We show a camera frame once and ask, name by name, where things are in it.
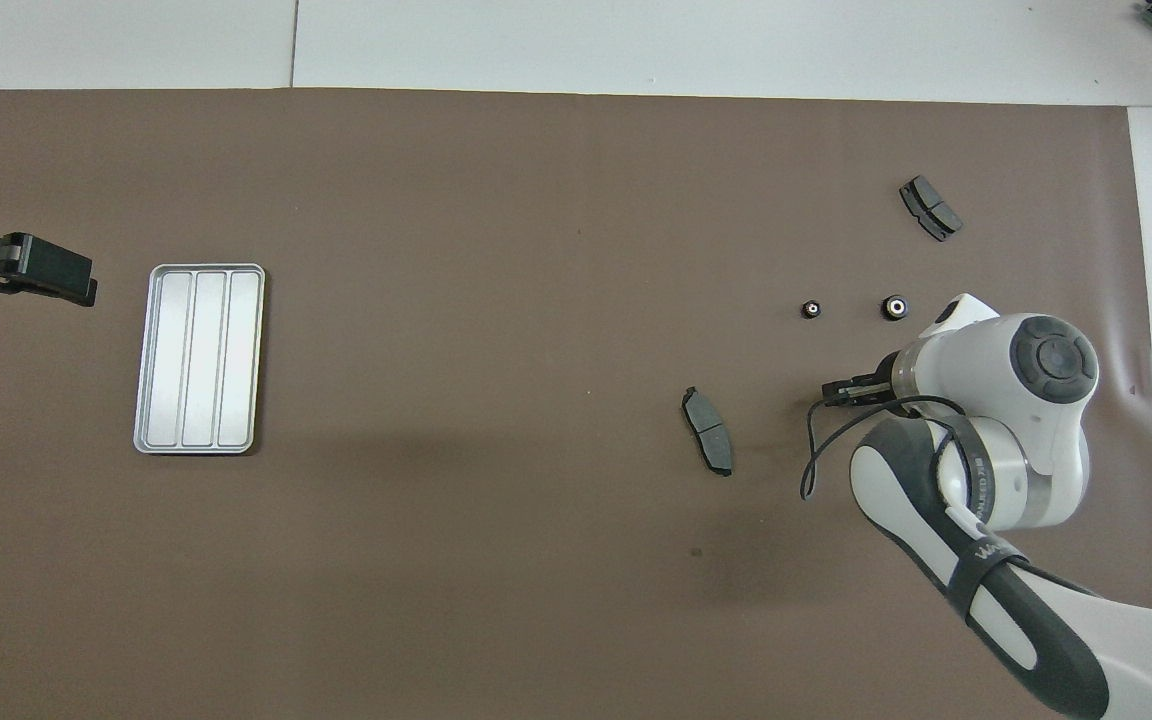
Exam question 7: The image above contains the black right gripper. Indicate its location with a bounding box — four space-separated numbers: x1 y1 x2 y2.
820 371 906 407

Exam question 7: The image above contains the silver ribbed metal tray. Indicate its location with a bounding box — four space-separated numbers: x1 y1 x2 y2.
133 263 267 456

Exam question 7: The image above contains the long grey brake pad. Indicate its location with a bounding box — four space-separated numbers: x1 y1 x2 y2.
681 386 735 478

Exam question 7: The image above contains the short dark brake pad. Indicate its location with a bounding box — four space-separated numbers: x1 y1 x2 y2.
899 175 964 243

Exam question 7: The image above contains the brown table mat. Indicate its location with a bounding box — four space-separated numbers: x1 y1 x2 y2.
0 88 1152 720

